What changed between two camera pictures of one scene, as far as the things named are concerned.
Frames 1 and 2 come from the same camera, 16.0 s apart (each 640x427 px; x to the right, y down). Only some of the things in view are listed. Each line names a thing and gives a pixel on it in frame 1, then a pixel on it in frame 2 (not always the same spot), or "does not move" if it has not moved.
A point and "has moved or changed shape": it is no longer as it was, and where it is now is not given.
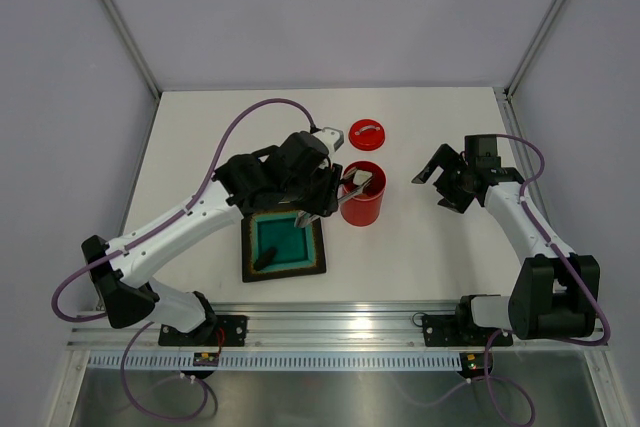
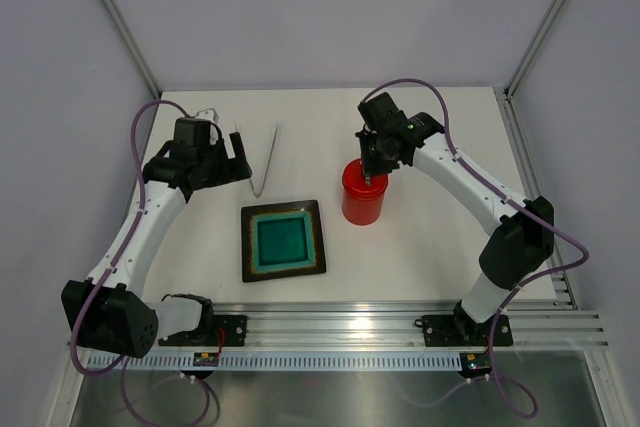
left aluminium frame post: [118, 20] does not move
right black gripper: [445, 158] to [369, 167]
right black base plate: [451, 331] does not move
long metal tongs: [358, 189] has moved or changed shape
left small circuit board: [206, 359] does not move
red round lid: [366, 135] has moved or changed shape
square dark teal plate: [299, 251] does not move
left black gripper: [327, 201] to [234, 169]
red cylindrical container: [365, 209] does not move
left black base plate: [219, 330] does not move
